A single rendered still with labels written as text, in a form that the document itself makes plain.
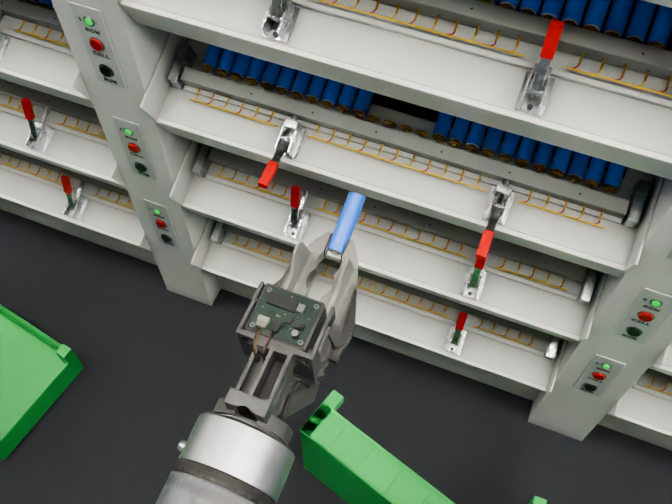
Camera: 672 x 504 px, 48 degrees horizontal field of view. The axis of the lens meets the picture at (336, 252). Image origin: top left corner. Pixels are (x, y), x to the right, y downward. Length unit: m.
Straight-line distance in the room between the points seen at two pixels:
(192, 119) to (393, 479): 0.56
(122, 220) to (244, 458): 0.83
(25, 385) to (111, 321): 0.18
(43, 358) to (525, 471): 0.87
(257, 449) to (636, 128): 0.45
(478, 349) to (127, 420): 0.61
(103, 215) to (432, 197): 0.68
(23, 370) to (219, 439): 0.88
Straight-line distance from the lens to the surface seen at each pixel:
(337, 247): 0.75
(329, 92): 0.95
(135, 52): 0.94
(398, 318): 1.25
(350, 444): 1.13
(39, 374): 1.47
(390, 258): 1.09
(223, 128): 0.99
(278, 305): 0.66
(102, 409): 1.42
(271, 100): 0.96
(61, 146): 1.27
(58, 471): 1.40
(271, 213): 1.13
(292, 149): 0.94
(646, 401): 1.28
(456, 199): 0.92
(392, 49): 0.79
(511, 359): 1.25
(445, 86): 0.78
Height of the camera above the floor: 1.28
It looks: 59 degrees down
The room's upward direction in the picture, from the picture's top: straight up
